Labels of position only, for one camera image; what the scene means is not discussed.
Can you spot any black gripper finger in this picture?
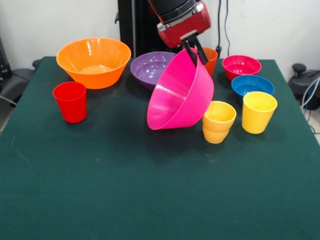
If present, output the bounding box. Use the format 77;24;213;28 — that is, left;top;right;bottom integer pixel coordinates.
181;39;199;68
191;36;210;66

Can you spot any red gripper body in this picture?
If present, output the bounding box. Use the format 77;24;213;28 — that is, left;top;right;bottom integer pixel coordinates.
156;1;212;48

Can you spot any large pink bowl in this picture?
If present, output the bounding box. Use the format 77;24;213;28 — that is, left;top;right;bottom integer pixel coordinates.
146;48;215;131

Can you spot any tall yellow cup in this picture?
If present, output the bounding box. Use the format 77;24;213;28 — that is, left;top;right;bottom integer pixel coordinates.
241;91;278;135

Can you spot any dark orange cup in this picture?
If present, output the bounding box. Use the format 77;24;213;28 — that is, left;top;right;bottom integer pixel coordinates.
201;47;219;78

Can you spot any small crimson bowl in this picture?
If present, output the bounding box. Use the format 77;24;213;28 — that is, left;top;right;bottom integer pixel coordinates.
222;54;263;82

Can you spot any purple bowl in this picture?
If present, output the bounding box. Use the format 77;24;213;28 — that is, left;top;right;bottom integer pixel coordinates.
129;51;177;91

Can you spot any blue bowl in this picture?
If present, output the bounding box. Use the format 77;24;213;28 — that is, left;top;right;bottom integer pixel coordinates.
231;74;275;102

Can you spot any short yellow cup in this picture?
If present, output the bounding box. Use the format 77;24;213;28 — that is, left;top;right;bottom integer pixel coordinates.
202;100;237;133

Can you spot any short orange cup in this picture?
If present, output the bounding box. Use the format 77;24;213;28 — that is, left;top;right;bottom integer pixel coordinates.
203;124;231;145

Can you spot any large orange bowl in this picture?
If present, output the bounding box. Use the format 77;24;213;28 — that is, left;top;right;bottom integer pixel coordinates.
56;36;132;90

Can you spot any black chair base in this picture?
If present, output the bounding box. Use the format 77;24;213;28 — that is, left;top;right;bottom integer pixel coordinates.
287;63;320;111
0;59;41;107

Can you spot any red cup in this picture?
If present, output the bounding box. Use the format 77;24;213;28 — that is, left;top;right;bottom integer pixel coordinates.
52;81;88;124

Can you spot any dark green table cloth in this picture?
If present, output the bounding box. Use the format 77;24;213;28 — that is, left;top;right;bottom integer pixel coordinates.
0;56;320;240

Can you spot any black cable with plug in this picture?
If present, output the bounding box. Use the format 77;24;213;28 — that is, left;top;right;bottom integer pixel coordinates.
216;0;224;54

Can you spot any thin black cable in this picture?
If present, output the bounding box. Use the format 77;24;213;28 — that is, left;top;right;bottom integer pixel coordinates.
224;0;231;55

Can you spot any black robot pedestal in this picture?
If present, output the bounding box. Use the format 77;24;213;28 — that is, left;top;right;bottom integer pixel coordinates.
114;0;202;59

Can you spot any blue cable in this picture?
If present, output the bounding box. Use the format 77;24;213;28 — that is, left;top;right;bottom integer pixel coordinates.
301;79;320;136

